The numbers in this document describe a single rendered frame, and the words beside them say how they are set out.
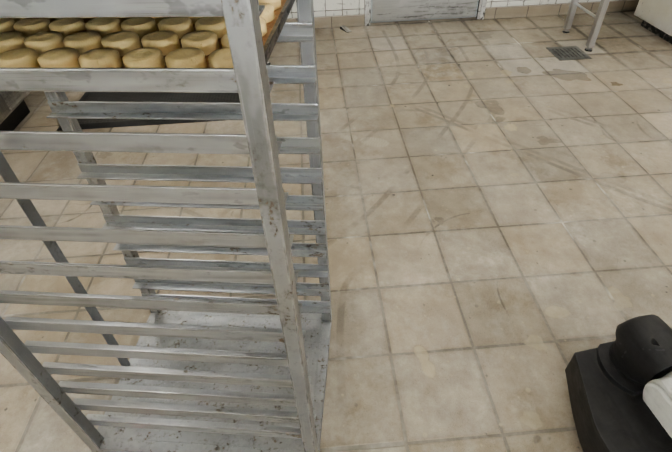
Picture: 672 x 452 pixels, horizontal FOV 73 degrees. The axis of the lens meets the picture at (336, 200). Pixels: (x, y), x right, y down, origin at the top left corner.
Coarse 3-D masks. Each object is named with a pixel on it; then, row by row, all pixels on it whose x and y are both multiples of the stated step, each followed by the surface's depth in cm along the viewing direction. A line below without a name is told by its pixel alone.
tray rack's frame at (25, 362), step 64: (64, 128) 112; (64, 256) 113; (128, 256) 141; (0, 320) 91; (192, 320) 157; (256, 320) 156; (320, 320) 156; (128, 384) 140; (192, 384) 139; (320, 384) 138; (128, 448) 126; (192, 448) 125; (256, 448) 125
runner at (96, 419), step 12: (96, 420) 121; (108, 420) 121; (120, 420) 124; (132, 420) 123; (144, 420) 123; (156, 420) 123; (168, 420) 123; (180, 420) 123; (192, 420) 123; (216, 432) 120; (228, 432) 120; (240, 432) 119; (252, 432) 119; (264, 432) 118; (276, 432) 117; (288, 432) 117; (300, 432) 120
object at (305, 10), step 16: (304, 0) 88; (304, 16) 90; (304, 48) 94; (304, 64) 96; (304, 96) 101; (320, 128) 109; (320, 144) 110; (320, 160) 112; (320, 192) 119; (320, 240) 130
